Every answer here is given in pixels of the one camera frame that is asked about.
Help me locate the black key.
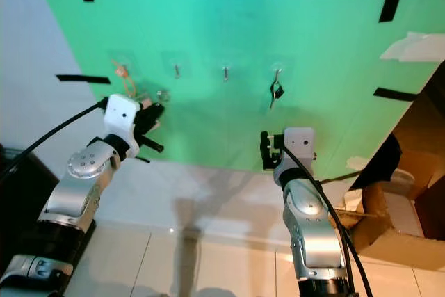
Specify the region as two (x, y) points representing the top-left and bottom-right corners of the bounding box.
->
(268, 69), (285, 110)

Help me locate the black cloth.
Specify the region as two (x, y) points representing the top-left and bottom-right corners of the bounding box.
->
(349, 132), (403, 191)

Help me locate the green backdrop sheet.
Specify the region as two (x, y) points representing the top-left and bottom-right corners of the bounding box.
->
(28, 0), (445, 172)

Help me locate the black cabinet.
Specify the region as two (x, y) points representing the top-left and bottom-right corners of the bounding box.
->
(0, 145), (58, 270)

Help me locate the open brown cardboard box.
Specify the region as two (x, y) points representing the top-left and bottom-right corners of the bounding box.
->
(339, 67), (445, 271)

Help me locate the crumpled white paper piece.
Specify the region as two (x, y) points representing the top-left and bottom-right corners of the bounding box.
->
(380, 31), (445, 63)

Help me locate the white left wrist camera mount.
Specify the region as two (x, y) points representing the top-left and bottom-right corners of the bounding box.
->
(103, 94), (141, 146)

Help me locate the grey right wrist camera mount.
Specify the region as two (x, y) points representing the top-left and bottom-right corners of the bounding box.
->
(278, 127), (316, 172)

